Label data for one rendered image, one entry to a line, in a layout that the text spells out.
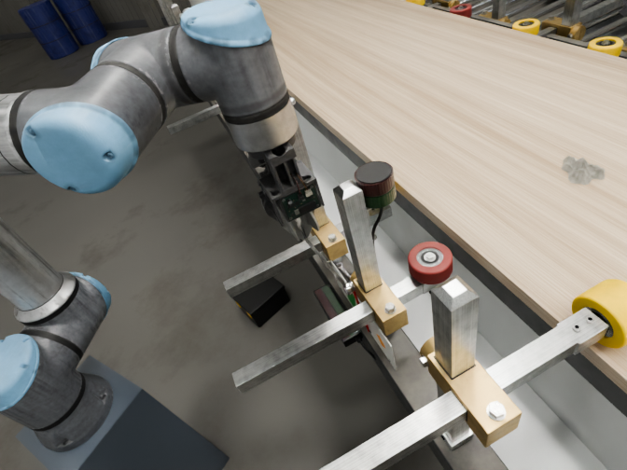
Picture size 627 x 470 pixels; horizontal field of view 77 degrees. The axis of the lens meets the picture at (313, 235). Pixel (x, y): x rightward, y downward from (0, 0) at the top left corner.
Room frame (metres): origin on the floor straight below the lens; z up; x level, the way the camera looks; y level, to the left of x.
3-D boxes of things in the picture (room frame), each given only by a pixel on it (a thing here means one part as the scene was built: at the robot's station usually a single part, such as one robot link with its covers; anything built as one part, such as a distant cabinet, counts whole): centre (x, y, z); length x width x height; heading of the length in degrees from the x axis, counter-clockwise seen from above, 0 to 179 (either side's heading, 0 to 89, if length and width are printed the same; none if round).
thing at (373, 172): (0.49, -0.12, 1.00); 0.06 x 0.06 x 0.22; 11
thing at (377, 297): (0.46, -0.08, 0.85); 0.14 x 0.06 x 0.05; 11
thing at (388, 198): (0.49, -0.12, 1.08); 0.06 x 0.06 x 0.02
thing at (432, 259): (0.46, -0.19, 0.85); 0.08 x 0.08 x 0.11
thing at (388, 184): (0.49, -0.12, 1.10); 0.06 x 0.06 x 0.02
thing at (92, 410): (0.60, 0.74, 0.65); 0.19 x 0.19 x 0.10
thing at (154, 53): (0.54, 0.13, 1.33); 0.12 x 0.12 x 0.09; 69
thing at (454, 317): (0.23, -0.12, 0.89); 0.04 x 0.04 x 0.48; 11
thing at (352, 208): (0.48, -0.07, 0.87); 0.04 x 0.04 x 0.48; 11
